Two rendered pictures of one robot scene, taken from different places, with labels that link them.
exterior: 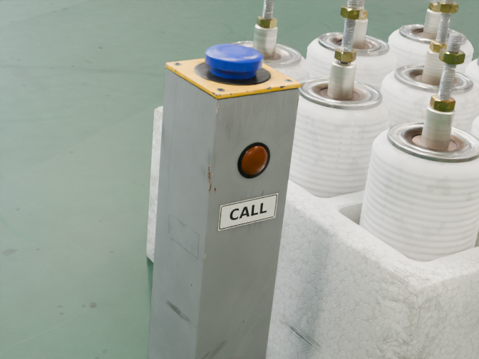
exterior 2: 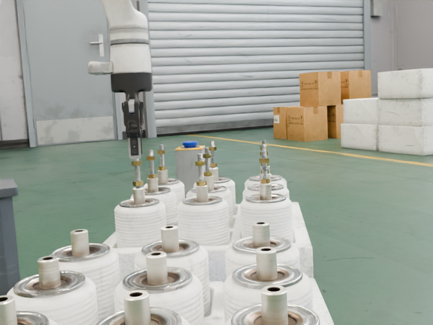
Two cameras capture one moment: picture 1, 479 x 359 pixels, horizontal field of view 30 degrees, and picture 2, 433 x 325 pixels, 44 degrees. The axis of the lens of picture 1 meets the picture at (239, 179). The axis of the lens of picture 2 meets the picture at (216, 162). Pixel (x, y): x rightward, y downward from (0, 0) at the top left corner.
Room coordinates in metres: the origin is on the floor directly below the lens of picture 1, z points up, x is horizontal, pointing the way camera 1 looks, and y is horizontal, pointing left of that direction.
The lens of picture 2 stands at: (1.59, -0.99, 0.45)
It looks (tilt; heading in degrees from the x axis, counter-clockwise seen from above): 7 degrees down; 132
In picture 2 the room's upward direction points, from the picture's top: 3 degrees counter-clockwise
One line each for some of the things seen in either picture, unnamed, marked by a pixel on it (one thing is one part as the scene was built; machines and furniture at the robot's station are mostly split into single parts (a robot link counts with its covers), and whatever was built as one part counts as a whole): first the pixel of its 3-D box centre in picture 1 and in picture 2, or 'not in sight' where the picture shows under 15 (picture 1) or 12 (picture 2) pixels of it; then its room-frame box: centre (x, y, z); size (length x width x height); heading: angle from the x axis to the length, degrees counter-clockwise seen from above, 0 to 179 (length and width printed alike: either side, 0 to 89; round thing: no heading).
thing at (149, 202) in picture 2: not in sight; (139, 203); (0.80, -0.34, 0.25); 0.08 x 0.08 x 0.01
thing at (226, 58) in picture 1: (233, 65); (189, 145); (0.60, 0.01, 0.32); 0.04 x 0.04 x 0.02
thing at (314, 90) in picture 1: (339, 94); (214, 180); (0.76, -0.08, 0.25); 0.08 x 0.08 x 0.01
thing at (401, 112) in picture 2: not in sight; (421, 110); (0.19, 2.64, 0.27); 0.39 x 0.39 x 0.18; 67
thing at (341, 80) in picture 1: (341, 80); (213, 175); (0.76, -0.08, 0.26); 0.02 x 0.02 x 0.03
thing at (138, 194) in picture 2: not in sight; (138, 196); (0.80, -0.34, 0.26); 0.02 x 0.02 x 0.03
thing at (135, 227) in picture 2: not in sight; (142, 250); (0.80, -0.34, 0.16); 0.10 x 0.10 x 0.18
